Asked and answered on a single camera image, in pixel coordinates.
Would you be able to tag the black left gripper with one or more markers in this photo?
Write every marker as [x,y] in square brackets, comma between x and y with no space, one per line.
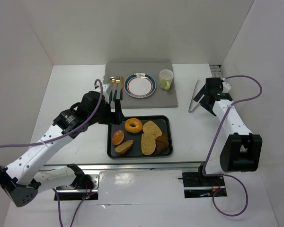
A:
[115,116]

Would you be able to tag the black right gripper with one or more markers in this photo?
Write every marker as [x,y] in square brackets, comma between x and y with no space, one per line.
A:
[208,100]

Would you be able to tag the silver metal tongs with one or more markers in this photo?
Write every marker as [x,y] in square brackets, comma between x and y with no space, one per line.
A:
[193,104]

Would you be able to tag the brown croissant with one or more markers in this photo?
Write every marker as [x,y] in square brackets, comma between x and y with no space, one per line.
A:
[162,143]

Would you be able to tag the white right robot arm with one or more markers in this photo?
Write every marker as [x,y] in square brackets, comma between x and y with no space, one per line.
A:
[242,148]

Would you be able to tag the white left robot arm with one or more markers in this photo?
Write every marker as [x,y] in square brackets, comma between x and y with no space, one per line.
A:
[22,181]

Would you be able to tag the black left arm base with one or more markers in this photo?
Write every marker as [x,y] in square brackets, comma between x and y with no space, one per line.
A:
[83,187]

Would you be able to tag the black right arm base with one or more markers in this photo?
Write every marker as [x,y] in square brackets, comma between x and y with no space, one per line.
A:
[198,186]

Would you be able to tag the upper seeded bread slice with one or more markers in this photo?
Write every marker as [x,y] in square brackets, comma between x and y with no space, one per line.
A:
[151,128]

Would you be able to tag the small oval bread slice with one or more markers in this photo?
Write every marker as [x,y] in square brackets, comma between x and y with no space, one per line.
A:
[124,147]

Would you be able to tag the long seeded bread slice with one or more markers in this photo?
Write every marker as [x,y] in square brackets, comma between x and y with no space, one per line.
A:
[148,144]

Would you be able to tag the round orange bun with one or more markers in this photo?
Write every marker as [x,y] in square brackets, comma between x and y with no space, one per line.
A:
[118,137]

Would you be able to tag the glazed orange donut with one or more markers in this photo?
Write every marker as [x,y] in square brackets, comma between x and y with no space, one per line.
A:
[133,125]

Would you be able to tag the black plastic tray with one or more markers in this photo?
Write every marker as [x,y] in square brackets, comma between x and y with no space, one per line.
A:
[135,151]

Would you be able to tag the white plate striped rim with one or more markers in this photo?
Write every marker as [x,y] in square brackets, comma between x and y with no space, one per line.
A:
[140,85]

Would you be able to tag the pale green mug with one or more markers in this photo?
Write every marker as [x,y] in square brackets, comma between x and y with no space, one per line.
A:
[165,79]

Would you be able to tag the grey cloth placemat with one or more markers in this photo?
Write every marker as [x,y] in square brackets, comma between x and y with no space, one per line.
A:
[159,99]

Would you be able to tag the aluminium corner rail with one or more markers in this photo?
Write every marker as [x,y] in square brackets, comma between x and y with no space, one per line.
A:
[216,71]

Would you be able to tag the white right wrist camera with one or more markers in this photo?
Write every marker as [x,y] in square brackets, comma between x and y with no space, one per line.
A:
[226,86]

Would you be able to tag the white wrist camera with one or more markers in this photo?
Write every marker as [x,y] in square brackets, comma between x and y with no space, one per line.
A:
[226,86]
[106,91]

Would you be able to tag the gold knife green handle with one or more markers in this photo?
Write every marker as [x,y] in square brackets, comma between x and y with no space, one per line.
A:
[121,89]

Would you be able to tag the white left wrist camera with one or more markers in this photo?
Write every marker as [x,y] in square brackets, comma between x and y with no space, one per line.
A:
[106,91]

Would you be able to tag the gold spoon green handle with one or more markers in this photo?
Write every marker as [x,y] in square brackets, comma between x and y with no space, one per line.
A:
[112,81]

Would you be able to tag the aluminium front rail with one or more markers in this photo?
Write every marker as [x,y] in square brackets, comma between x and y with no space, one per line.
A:
[186,166]

